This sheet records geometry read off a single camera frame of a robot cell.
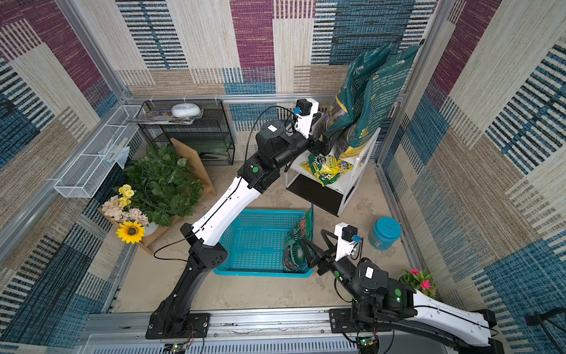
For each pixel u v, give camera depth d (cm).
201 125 87
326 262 54
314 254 55
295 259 76
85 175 72
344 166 89
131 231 70
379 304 48
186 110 88
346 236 54
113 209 74
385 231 83
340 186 90
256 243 94
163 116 90
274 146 51
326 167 89
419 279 66
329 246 65
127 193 70
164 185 83
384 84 57
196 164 90
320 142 57
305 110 51
